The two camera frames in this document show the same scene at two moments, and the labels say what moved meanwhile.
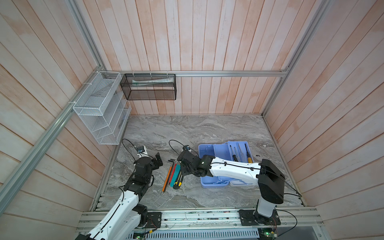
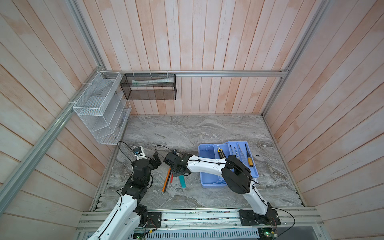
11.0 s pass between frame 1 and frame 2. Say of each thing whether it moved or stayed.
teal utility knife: moved
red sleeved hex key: stayed
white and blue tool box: stayed
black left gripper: stayed
